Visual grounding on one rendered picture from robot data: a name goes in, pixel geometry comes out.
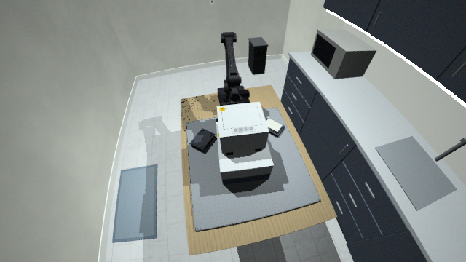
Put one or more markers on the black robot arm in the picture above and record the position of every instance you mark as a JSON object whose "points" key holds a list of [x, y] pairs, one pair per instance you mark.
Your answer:
{"points": [[234, 80]]}

